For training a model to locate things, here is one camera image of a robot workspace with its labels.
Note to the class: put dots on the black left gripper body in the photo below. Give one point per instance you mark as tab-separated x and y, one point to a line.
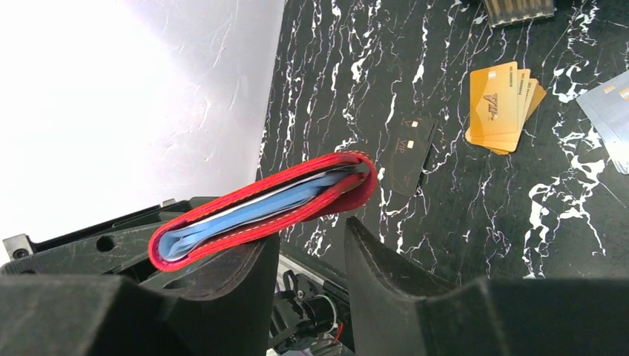
117	246

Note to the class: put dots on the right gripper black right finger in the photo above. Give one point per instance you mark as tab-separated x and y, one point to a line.
388	296

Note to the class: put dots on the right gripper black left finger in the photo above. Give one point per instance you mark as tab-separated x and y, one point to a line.
220	305

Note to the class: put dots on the red leather card holder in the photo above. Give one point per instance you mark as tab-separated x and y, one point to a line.
329	184

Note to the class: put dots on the black VIP card stack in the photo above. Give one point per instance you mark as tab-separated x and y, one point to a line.
407	153

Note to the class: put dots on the silver credit card stack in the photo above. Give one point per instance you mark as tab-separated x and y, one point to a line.
606	106

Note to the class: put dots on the drill bit set case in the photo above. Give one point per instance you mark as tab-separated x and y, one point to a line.
508	12

